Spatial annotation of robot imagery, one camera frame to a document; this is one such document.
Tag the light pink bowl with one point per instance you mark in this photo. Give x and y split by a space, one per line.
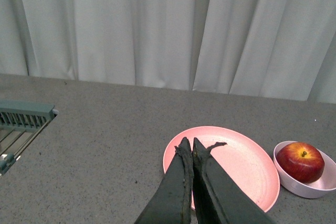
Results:
324 185

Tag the grey-green dish rack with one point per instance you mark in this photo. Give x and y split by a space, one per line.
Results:
21 122

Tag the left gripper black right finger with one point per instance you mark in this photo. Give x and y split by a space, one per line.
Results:
217 198

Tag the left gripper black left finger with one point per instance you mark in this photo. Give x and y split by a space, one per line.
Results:
171 202

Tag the white pleated curtain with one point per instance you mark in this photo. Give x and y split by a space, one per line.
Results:
262 48

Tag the red apple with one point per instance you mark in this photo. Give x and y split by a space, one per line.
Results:
301 161

